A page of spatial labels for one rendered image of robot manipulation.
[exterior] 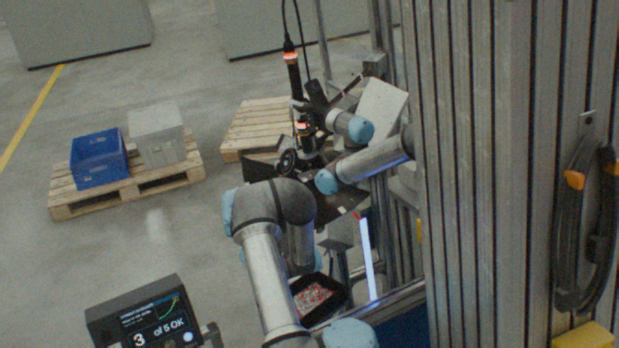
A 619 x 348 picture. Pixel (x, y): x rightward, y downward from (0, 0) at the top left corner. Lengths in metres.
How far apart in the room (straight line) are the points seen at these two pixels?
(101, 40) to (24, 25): 1.01
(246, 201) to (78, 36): 7.81
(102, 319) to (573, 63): 1.26
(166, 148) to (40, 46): 4.76
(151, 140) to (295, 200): 3.37
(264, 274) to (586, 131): 0.82
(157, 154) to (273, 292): 3.55
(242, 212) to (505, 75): 0.87
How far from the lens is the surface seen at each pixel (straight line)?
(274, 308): 1.40
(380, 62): 2.52
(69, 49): 9.27
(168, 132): 4.79
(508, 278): 0.93
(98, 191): 4.89
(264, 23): 7.48
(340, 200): 1.98
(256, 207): 1.49
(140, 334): 1.68
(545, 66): 0.81
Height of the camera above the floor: 2.22
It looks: 29 degrees down
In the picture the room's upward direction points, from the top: 10 degrees counter-clockwise
